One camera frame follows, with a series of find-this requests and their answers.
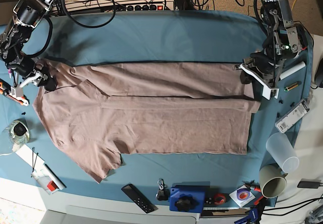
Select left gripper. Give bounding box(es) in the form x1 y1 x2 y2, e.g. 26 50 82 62
233 51 285 88

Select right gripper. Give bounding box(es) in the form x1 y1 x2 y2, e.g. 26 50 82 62
5 57 58 92

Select pink T-shirt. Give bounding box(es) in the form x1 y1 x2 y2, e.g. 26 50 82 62
33 60 260 183

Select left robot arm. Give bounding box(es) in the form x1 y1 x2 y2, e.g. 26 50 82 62
235 0 307 88

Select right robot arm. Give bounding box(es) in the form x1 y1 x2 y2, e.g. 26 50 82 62
1 0 57 91

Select blue table cloth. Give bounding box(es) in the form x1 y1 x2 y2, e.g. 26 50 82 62
1 11 313 203

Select green gold battery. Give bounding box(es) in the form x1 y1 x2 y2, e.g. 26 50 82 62
284 81 301 92

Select purple glue tube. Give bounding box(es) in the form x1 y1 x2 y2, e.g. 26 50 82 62
8 69 13 78

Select orange utility knife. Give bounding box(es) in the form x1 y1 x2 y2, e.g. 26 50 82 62
1 79 29 106

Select white black marker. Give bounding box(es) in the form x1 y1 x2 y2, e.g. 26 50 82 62
280 62 306 80

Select clear tape roll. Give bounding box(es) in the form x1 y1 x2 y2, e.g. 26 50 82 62
3 120 30 144

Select translucent plastic cup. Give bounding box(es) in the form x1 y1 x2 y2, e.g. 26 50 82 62
266 132 300 174

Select white paper box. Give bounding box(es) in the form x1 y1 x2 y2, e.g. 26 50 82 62
16 144 45 171

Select white tube red cap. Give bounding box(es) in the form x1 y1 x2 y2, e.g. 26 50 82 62
31 163 66 195

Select black power strip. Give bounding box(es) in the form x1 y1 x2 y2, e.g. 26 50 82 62
118 2 175 11

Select white purple disc packet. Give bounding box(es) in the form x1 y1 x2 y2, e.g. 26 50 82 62
229 185 255 207

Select black power adapter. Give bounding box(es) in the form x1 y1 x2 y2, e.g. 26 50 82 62
297 180 322 189

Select red tape roll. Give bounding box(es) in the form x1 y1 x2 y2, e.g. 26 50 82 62
214 193 227 205

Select black remote control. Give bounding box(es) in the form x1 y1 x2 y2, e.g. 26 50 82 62
121 184 155 214

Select blue block black knob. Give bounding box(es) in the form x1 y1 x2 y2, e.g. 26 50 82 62
169 186 205 213

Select blue clamp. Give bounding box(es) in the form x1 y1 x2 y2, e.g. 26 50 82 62
234 208 264 224

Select black cable ties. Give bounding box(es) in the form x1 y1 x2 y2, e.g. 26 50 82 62
32 147 38 172

